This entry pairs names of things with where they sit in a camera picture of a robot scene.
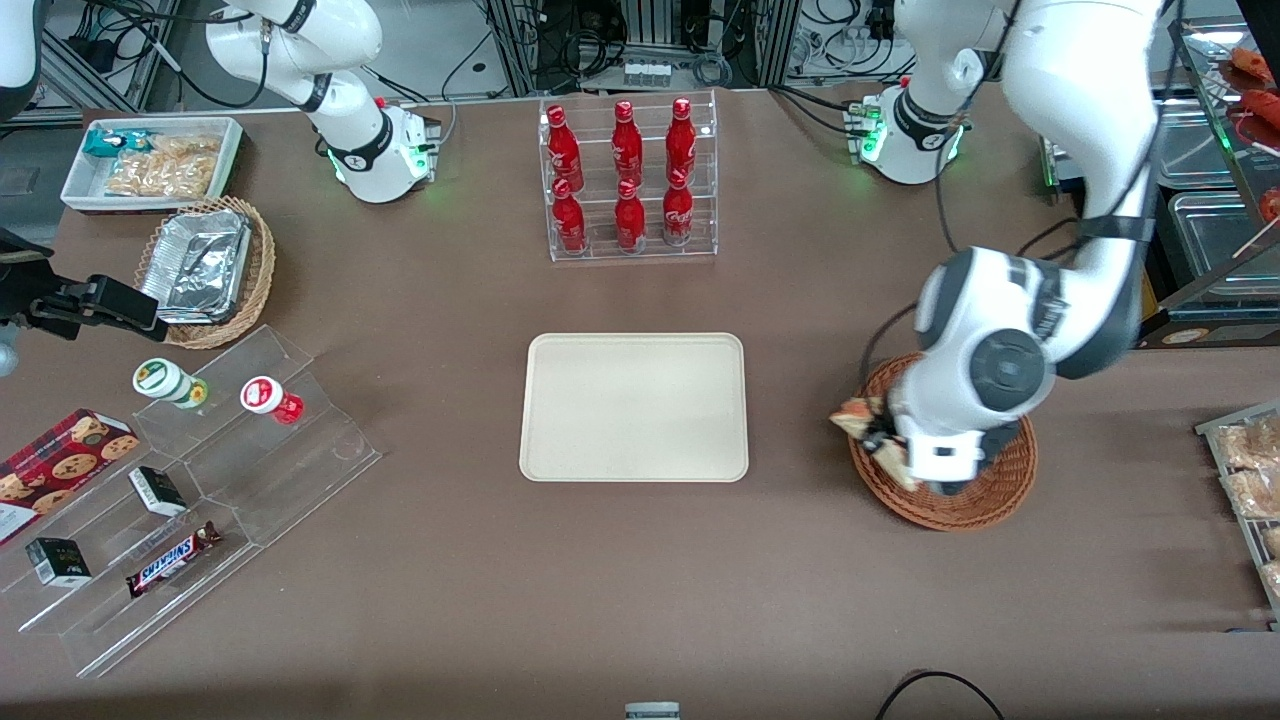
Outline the Snickers chocolate bar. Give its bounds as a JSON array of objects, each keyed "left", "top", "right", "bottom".
[{"left": 124, "top": 520, "right": 224, "bottom": 600}]

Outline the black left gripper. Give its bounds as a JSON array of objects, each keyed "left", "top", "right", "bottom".
[{"left": 858, "top": 398, "right": 911, "bottom": 455}]

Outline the steel food pan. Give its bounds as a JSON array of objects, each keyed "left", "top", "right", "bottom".
[
  {"left": 1155, "top": 98, "right": 1238, "bottom": 190},
  {"left": 1166, "top": 189, "right": 1280, "bottom": 278}
]

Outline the green snack packet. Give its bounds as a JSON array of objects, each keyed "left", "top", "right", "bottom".
[{"left": 82, "top": 128, "right": 153, "bottom": 162}]

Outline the aluminium frame rack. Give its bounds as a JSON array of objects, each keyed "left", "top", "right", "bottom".
[{"left": 484, "top": 0, "right": 803, "bottom": 97}]

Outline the red cola bottle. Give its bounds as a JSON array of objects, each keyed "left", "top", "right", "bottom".
[
  {"left": 551, "top": 178, "right": 589, "bottom": 255},
  {"left": 665, "top": 97, "right": 698, "bottom": 185},
  {"left": 661, "top": 168, "right": 695, "bottom": 249},
  {"left": 546, "top": 104, "right": 585, "bottom": 193},
  {"left": 611, "top": 100, "right": 645, "bottom": 187},
  {"left": 613, "top": 179, "right": 648, "bottom": 254}
]

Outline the clear acrylic stepped stand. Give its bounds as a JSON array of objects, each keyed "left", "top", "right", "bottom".
[
  {"left": 128, "top": 324, "right": 384, "bottom": 548},
  {"left": 0, "top": 450, "right": 253, "bottom": 680}
]

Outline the silver foil tray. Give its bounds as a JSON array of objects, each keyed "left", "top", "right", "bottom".
[{"left": 139, "top": 208, "right": 254, "bottom": 326}]

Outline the triangular sandwich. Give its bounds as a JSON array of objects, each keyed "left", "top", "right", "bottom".
[{"left": 828, "top": 396, "right": 920, "bottom": 492}]

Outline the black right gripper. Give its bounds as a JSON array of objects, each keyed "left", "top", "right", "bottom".
[{"left": 0, "top": 228, "right": 170, "bottom": 344}]

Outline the white rectangular snack bin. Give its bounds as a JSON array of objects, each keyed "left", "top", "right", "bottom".
[{"left": 60, "top": 116, "right": 245, "bottom": 215}]

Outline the black cable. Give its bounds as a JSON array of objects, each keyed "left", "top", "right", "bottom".
[{"left": 874, "top": 669, "right": 1007, "bottom": 720}]

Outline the round brown wicker basket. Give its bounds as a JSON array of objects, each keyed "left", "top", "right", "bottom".
[{"left": 847, "top": 351, "right": 1039, "bottom": 532}]

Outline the small black box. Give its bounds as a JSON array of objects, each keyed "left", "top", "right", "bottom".
[
  {"left": 127, "top": 465, "right": 189, "bottom": 518},
  {"left": 24, "top": 536, "right": 93, "bottom": 588}
]

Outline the red lid drink bottle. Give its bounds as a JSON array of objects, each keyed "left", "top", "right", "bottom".
[{"left": 239, "top": 375, "right": 306, "bottom": 426}]

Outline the black hot food display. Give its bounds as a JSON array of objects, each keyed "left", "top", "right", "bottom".
[{"left": 1037, "top": 15, "right": 1280, "bottom": 352}]

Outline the oval tan wicker basket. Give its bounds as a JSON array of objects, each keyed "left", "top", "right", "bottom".
[{"left": 133, "top": 195, "right": 277, "bottom": 351}]

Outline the red tartan cookie box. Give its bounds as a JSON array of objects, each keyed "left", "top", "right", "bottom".
[{"left": 0, "top": 407, "right": 142, "bottom": 547}]

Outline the clear acrylic bottle rack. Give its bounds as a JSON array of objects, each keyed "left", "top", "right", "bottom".
[{"left": 539, "top": 89, "right": 720, "bottom": 264}]

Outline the green lid drink bottle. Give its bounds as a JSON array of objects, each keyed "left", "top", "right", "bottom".
[{"left": 132, "top": 357, "right": 210, "bottom": 411}]

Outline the grey wire pastry rack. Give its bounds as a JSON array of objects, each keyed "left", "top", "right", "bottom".
[{"left": 1194, "top": 399, "right": 1280, "bottom": 633}]

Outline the beige rectangular serving tray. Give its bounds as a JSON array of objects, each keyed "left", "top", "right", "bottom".
[{"left": 518, "top": 332, "right": 750, "bottom": 484}]

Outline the clear bag of crackers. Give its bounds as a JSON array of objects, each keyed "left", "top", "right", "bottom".
[
  {"left": 104, "top": 152, "right": 219, "bottom": 200},
  {"left": 148, "top": 134, "right": 223, "bottom": 161}
]

